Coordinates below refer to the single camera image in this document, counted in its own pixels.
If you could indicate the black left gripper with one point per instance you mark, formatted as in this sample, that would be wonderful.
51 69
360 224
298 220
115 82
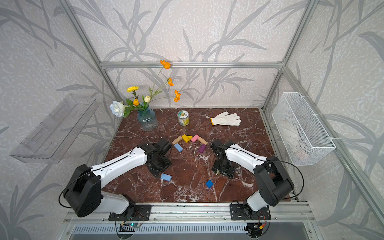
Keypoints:
157 172

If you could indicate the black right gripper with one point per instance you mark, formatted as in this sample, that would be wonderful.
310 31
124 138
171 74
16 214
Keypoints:
228 173

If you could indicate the light blue block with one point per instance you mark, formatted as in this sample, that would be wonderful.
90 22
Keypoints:
178 147
166 177

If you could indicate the dark blue cube block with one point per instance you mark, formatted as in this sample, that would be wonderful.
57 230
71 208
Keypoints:
209 184

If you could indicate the purple block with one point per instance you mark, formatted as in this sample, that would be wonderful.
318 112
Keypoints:
202 148

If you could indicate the natural wood block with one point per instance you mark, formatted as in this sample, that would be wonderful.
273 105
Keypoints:
201 140
177 140

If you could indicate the yellow rectangular block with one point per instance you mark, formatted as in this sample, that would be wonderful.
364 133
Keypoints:
186 138

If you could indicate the pink rectangular block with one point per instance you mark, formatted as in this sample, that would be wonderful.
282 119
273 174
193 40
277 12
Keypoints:
195 138

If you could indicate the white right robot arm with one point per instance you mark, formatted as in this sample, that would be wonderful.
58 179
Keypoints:
273 181

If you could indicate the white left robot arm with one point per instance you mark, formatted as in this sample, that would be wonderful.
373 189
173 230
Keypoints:
84 192

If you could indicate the blue glass vase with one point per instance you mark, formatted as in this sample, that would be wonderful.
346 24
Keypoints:
147 119

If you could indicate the white cotton glove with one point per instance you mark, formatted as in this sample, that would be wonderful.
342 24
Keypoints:
226 119

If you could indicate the sunflower seed tin can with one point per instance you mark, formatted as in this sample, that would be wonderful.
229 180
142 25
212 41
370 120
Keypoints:
183 117

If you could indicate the white items in basket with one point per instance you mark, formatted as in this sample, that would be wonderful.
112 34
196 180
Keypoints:
290 133

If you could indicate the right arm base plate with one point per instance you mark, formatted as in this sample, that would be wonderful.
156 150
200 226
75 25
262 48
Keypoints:
241 212

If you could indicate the aluminium front rail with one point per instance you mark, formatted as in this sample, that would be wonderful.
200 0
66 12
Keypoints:
220 212

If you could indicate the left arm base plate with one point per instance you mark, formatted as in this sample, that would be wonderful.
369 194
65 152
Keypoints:
132 213

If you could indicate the white wire basket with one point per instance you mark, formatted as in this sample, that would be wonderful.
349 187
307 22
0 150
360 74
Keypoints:
317 143

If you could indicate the clear acrylic wall shelf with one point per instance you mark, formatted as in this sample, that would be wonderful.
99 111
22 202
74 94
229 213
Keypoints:
52 138

